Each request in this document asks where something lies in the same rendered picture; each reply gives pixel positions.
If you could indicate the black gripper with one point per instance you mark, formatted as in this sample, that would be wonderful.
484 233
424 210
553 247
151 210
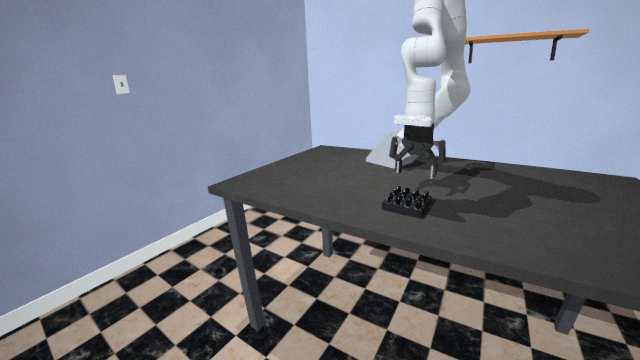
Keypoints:
420 142

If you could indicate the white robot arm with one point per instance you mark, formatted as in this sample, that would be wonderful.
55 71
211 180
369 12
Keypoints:
422 105

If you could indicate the black knob box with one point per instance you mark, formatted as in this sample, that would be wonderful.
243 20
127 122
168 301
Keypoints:
399 202

